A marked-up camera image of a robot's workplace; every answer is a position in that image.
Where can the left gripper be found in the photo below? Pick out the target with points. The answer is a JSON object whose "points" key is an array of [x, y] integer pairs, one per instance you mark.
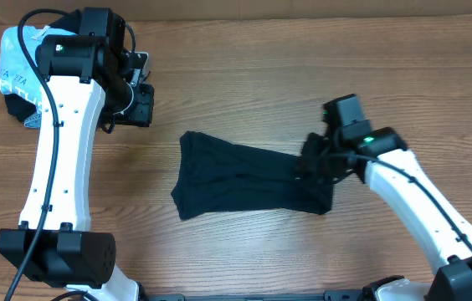
{"points": [[142, 115]]}

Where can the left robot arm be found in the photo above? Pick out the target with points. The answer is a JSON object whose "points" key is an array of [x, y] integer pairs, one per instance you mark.
{"points": [[68, 80]]}

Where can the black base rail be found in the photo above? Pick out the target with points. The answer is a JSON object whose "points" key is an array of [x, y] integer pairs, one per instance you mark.
{"points": [[328, 295]]}

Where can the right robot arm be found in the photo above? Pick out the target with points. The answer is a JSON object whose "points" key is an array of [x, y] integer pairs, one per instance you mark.
{"points": [[382, 160]]}

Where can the black folded garment in pile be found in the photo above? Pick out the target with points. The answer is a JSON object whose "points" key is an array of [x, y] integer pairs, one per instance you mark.
{"points": [[66, 25]]}

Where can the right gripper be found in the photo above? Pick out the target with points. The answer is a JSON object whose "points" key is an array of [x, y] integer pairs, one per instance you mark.
{"points": [[313, 155]]}

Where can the dark navy t-shirt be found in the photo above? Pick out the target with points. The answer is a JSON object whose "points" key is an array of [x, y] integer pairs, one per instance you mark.
{"points": [[218, 176]]}

